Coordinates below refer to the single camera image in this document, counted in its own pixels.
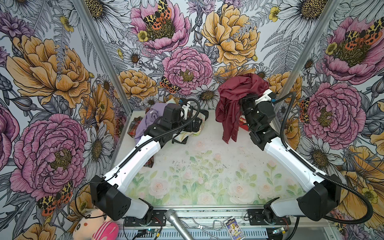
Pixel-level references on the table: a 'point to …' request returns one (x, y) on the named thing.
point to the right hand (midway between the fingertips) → (238, 87)
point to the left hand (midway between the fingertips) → (192, 124)
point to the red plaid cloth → (133, 126)
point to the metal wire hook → (196, 227)
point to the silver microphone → (171, 214)
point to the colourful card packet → (235, 231)
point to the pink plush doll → (91, 223)
